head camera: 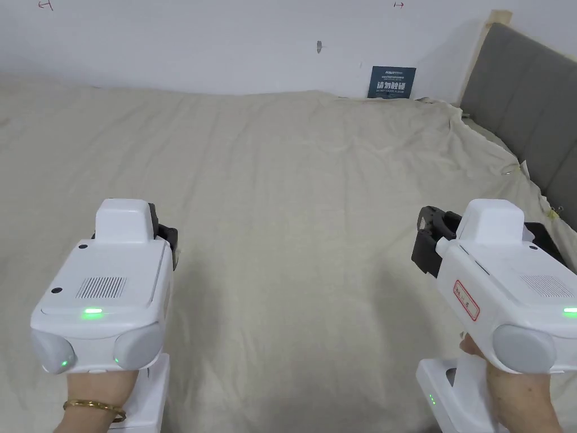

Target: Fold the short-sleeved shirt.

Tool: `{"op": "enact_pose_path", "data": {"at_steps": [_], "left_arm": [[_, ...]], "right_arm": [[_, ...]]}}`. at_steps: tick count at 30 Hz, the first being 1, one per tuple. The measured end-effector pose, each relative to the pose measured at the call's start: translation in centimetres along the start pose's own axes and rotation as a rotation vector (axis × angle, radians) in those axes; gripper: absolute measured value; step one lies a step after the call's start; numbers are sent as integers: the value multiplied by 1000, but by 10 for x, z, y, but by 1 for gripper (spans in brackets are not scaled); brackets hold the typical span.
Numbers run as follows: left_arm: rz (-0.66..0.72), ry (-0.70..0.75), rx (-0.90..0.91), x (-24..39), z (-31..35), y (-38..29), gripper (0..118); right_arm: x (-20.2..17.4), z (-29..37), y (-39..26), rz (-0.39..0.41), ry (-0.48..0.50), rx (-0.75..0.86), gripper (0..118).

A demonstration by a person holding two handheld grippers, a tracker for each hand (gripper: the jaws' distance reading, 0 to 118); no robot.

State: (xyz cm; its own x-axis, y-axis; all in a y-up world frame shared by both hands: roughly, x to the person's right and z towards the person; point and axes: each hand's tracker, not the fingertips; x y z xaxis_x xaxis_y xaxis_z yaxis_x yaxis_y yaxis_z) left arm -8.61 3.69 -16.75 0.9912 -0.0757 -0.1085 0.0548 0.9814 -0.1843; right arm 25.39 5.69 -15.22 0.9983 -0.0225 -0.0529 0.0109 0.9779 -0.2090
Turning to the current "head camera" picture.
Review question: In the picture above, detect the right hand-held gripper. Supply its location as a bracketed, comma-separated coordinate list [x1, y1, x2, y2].
[410, 198, 577, 433]

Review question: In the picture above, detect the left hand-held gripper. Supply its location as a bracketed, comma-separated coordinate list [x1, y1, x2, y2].
[30, 198, 179, 433]

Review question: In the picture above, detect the person's left hand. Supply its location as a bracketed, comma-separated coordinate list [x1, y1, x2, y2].
[65, 366, 150, 407]

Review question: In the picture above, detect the person's right hand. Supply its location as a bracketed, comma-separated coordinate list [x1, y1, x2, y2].
[459, 335, 565, 433]

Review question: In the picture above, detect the bed with beige sheet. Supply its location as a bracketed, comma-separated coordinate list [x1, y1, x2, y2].
[0, 73, 577, 433]

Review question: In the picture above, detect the grey padded headboard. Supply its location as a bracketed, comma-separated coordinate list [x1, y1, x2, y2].
[459, 11, 577, 241]

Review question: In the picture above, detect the dark blue sign card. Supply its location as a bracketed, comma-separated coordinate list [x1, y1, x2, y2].
[371, 65, 418, 100]

